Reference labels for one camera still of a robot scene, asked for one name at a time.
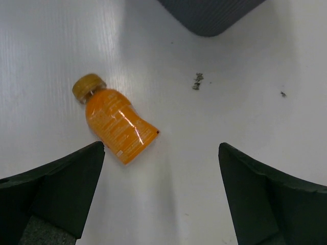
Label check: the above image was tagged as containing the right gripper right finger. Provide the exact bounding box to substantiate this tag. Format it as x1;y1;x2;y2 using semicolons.
218;143;326;244

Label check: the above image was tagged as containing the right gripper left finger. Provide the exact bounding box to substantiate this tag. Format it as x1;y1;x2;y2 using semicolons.
1;141;105;244

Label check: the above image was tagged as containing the orange juice bottle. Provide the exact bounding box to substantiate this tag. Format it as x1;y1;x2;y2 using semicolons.
72;73;159;165

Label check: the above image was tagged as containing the grey mesh waste bin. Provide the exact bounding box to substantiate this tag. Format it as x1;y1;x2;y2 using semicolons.
159;0;264;37

